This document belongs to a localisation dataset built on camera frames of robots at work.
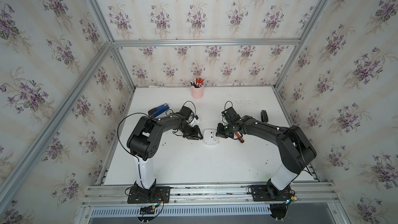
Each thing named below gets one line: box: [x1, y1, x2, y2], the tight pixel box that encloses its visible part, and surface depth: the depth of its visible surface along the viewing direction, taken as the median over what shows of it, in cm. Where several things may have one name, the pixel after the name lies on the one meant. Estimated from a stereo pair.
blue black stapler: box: [148, 103, 170, 118], surface depth 106 cm
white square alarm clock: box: [203, 128, 220, 145], surface depth 91 cm
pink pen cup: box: [190, 84, 205, 100], surface depth 112 cm
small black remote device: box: [260, 109, 269, 123], surface depth 101 cm
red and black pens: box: [190, 77, 204, 88], surface depth 110 cm
